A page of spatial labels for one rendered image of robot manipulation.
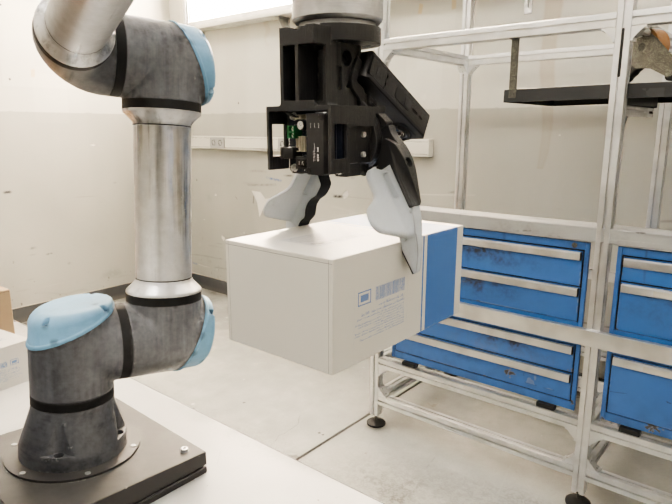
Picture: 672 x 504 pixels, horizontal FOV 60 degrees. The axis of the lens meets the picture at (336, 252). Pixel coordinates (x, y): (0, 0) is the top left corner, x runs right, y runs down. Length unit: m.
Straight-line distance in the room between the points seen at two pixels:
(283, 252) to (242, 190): 3.67
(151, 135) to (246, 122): 3.15
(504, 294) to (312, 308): 1.65
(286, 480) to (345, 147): 0.61
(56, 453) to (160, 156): 0.45
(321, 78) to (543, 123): 2.42
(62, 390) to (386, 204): 0.59
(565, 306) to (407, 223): 1.55
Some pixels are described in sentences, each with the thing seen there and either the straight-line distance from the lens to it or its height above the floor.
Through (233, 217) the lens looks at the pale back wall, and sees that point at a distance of 4.22.
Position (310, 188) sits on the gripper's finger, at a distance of 0.54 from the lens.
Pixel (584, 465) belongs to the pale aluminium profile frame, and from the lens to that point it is 2.15.
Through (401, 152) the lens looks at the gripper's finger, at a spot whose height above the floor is 1.21.
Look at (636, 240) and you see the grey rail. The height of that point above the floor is 0.91.
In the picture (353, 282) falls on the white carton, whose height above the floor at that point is 1.11.
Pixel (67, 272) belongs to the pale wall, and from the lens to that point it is 4.31.
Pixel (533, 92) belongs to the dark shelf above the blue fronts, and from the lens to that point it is 1.98.
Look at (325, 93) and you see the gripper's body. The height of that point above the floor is 1.25.
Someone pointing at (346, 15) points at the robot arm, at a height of 1.31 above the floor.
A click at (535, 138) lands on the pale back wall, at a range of 2.88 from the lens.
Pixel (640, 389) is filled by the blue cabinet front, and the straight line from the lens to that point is 2.01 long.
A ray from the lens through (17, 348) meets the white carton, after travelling 1.39.
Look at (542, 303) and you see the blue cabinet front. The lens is 2.02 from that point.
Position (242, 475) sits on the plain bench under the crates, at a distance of 0.97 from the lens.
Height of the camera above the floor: 1.23
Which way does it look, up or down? 12 degrees down
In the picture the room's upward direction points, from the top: straight up
